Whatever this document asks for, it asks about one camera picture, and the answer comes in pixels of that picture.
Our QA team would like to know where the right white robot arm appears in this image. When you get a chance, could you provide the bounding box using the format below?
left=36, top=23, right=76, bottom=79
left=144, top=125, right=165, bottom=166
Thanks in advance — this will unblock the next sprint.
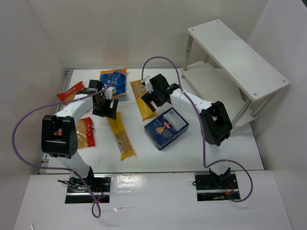
left=141, top=74, right=233, bottom=187

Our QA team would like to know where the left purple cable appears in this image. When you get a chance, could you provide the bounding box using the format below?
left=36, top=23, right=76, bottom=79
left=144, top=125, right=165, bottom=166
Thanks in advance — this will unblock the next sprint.
left=11, top=70, right=122, bottom=219

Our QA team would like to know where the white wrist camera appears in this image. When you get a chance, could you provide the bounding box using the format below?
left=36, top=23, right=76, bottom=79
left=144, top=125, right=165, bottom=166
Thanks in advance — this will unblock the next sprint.
left=142, top=76, right=154, bottom=93
left=103, top=87, right=117, bottom=100

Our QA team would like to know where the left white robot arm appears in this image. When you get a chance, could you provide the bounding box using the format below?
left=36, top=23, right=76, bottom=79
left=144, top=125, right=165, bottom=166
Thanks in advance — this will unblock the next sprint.
left=41, top=80, right=118, bottom=188

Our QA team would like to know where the red macaroni bag upper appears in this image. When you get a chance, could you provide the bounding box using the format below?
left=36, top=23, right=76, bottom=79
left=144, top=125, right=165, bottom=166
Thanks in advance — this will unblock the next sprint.
left=57, top=81, right=85, bottom=106

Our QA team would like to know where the red macaroni bag lower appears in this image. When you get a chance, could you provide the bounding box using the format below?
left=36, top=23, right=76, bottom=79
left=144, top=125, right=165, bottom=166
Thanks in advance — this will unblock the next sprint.
left=76, top=117, right=96, bottom=150

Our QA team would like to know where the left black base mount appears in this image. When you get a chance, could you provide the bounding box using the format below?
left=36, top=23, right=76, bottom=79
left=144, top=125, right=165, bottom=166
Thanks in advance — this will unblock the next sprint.
left=58, top=174, right=111, bottom=204

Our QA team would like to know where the yellow spaghetti pack right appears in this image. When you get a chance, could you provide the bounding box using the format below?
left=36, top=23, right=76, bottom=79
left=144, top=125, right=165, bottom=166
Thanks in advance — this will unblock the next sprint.
left=130, top=80, right=157, bottom=121

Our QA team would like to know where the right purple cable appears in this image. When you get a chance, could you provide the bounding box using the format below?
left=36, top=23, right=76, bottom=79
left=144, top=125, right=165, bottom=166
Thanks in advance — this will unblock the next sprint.
left=141, top=56, right=254, bottom=203

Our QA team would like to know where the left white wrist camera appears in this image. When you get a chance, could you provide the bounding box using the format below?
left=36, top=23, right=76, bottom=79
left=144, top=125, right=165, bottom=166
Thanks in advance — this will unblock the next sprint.
left=103, top=87, right=117, bottom=100

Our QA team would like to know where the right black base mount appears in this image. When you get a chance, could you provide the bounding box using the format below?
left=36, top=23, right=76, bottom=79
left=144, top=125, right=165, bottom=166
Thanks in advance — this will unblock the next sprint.
left=192, top=172, right=241, bottom=201

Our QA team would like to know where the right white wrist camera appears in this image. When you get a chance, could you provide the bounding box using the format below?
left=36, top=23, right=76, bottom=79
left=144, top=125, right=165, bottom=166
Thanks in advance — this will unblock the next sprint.
left=142, top=76, right=154, bottom=93

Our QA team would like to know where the aluminium rail left edge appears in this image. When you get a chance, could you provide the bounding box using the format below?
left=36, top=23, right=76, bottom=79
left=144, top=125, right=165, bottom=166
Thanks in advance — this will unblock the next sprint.
left=38, top=68, right=75, bottom=174

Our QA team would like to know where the dark blue pasta box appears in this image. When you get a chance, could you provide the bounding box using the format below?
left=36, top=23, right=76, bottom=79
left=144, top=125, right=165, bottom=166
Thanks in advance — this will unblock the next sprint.
left=144, top=107, right=189, bottom=150

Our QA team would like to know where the blue orange pasta bag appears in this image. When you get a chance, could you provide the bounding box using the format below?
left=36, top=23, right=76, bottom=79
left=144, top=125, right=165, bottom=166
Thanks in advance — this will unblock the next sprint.
left=100, top=69, right=127, bottom=98

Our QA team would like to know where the purple cable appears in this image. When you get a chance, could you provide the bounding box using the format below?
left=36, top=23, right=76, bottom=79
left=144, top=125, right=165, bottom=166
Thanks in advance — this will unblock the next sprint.
left=11, top=70, right=122, bottom=219
left=141, top=56, right=254, bottom=203

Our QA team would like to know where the white two-tier shelf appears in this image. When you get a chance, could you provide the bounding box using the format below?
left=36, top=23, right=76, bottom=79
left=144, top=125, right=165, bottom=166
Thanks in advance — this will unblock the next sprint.
left=181, top=19, right=289, bottom=127

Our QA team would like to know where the red macaroni bag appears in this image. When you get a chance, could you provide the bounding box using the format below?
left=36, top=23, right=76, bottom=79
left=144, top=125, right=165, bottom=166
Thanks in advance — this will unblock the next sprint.
left=57, top=81, right=85, bottom=106
left=76, top=117, right=96, bottom=150

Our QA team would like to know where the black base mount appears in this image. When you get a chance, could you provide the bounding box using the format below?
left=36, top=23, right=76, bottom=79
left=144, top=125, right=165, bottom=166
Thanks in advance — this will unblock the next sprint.
left=58, top=174, right=111, bottom=204
left=192, top=172, right=241, bottom=201

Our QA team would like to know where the yellow spaghetti pack left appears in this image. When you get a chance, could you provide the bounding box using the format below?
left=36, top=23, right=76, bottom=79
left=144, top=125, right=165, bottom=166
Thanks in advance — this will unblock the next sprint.
left=107, top=112, right=136, bottom=161

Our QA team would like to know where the yellow spaghetti pack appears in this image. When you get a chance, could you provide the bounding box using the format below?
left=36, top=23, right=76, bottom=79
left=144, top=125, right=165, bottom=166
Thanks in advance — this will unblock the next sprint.
left=107, top=112, right=136, bottom=161
left=130, top=80, right=157, bottom=121

